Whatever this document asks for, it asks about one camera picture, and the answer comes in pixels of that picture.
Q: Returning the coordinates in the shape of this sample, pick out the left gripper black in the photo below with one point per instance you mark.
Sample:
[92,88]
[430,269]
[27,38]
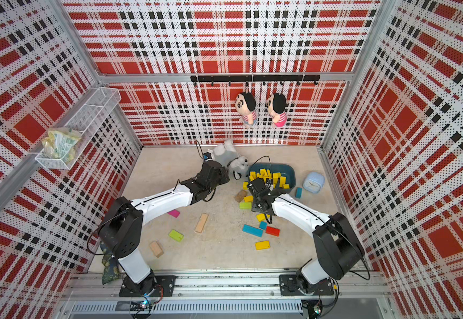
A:
[223,175]

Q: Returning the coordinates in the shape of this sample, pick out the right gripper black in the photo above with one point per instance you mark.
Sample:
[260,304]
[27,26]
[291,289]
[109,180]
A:
[255,206]

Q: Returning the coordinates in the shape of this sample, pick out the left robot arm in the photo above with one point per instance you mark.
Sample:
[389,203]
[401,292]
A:
[121,228]

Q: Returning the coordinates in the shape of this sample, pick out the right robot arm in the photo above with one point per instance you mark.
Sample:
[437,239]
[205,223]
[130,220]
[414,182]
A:
[337,247]

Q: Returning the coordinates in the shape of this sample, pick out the yellow block beside green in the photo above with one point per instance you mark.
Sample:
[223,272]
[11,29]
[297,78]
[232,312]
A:
[249,199]

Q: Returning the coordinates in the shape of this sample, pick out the lime green block centre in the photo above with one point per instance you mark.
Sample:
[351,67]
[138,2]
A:
[245,205]

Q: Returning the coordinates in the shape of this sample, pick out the lime green block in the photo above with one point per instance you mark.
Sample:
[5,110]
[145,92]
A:
[245,205]
[176,235]

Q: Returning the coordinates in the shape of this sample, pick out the grey husky plush toy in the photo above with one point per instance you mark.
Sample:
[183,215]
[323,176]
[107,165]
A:
[227,155]

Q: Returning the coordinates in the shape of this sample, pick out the small teal cube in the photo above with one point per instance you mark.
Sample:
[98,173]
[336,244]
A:
[262,225]

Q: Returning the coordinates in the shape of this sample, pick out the long teal block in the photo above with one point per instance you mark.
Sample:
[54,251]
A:
[252,230]

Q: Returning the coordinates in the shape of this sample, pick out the red rectangular block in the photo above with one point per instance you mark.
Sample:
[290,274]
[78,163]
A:
[272,231]

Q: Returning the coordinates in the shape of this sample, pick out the dark teal plastic bin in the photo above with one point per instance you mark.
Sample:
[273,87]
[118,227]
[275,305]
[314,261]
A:
[275,175]

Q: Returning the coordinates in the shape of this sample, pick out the teal block near clock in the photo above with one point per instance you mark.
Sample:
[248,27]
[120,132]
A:
[298,192]

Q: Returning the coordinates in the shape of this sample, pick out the yellow block front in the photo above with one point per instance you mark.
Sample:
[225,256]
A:
[263,245]

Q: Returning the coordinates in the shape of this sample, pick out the long natural wood block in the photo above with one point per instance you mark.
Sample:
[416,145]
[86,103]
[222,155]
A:
[201,223]

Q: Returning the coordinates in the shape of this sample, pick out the light blue alarm clock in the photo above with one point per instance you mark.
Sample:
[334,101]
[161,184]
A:
[314,182]

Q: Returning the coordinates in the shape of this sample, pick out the magenta block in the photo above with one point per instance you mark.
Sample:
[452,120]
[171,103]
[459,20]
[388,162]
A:
[174,213]

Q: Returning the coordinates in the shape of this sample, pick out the lime green block left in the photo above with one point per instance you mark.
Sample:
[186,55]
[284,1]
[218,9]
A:
[176,235]

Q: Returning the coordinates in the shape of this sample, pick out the left hanging cartoon doll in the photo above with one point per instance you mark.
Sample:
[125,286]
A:
[245,105]

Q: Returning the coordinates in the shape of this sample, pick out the hanging cartoon doll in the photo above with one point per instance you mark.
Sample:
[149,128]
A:
[245,105]
[276,107]

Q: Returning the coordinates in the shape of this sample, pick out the natural wood cube block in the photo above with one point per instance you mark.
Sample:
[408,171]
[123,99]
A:
[156,249]

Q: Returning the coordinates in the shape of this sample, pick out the right hanging cartoon doll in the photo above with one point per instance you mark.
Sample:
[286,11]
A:
[276,107]

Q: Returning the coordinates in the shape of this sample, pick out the dark patterned cloth bag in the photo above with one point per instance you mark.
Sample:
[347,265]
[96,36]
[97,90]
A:
[110,263]

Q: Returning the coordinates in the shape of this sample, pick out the yellow-green snack packet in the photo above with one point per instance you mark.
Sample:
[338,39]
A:
[60,143]

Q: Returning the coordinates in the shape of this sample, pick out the black hook rail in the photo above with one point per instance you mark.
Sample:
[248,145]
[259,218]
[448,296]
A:
[282,78]

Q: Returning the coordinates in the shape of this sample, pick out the white wire wall basket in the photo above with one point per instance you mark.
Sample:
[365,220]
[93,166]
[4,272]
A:
[87,120]

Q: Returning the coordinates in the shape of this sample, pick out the metal linear rail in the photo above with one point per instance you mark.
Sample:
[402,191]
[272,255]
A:
[195,294]

